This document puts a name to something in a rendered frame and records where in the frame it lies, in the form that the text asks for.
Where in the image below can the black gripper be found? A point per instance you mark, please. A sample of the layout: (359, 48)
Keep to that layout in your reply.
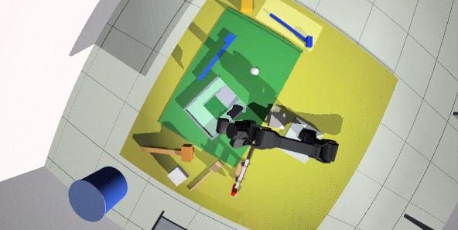
(222, 124)

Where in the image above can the green flat mat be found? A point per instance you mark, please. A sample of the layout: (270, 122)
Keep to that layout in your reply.
(252, 47)

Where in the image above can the white golf ball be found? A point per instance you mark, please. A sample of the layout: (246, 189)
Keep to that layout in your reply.
(254, 70)

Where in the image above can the orange rectangular block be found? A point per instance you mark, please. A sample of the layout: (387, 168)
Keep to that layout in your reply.
(246, 5)

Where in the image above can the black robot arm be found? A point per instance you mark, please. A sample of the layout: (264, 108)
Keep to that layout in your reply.
(323, 150)

